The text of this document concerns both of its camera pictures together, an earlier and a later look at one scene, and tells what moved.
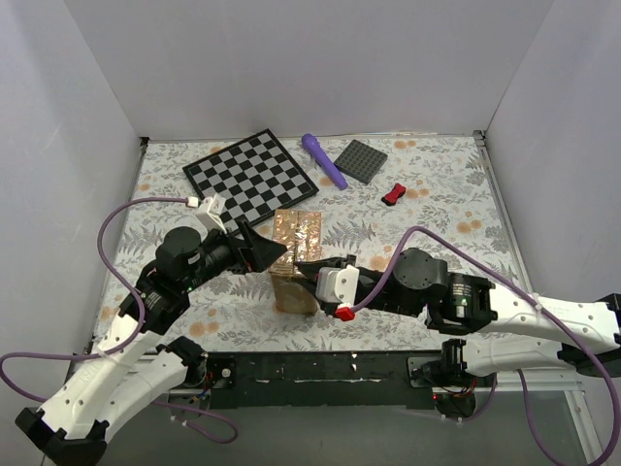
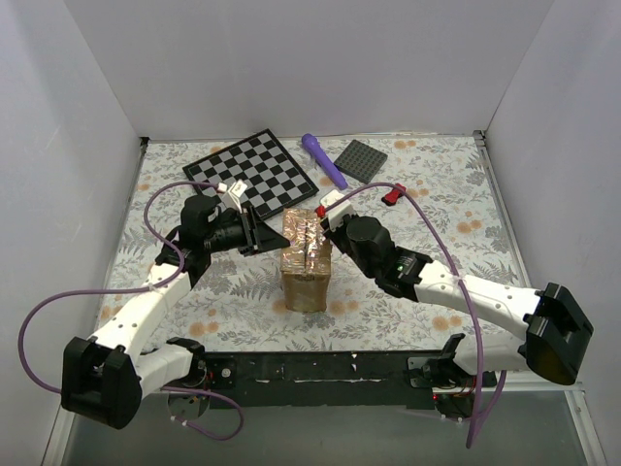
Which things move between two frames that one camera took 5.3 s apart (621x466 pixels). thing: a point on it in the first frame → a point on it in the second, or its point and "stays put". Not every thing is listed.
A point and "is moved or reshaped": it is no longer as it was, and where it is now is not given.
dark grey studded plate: (361, 161) stays put
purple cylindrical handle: (331, 170) stays put
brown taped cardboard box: (302, 232) is moved or reshaped
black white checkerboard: (255, 178) stays put
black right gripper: (335, 264) → (333, 231)
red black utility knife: (393, 195) stays put
